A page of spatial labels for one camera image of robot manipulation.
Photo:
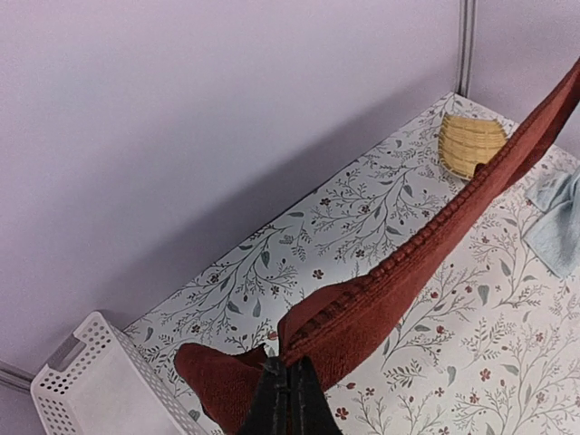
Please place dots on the light blue towel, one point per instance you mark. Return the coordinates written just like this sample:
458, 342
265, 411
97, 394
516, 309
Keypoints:
554, 237

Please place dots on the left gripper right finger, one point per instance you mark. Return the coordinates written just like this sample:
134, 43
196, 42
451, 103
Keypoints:
309, 409

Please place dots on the left aluminium frame post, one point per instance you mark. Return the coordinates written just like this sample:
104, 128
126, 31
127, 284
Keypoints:
15, 378

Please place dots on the aluminium frame post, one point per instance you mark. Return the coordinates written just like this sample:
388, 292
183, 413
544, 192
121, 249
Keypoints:
15, 378
467, 30

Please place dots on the white perforated plastic basket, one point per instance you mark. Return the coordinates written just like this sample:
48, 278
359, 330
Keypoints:
96, 382

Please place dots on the right aluminium frame post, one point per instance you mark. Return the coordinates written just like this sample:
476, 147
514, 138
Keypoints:
467, 30

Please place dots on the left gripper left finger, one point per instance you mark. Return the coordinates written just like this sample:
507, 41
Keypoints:
269, 408

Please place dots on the floral patterned table mat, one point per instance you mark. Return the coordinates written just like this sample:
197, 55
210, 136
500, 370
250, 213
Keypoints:
491, 344

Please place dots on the woven bamboo tray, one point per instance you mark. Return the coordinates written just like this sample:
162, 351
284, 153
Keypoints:
465, 143

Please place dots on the dark red towel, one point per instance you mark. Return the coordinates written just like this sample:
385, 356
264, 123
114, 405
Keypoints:
338, 326

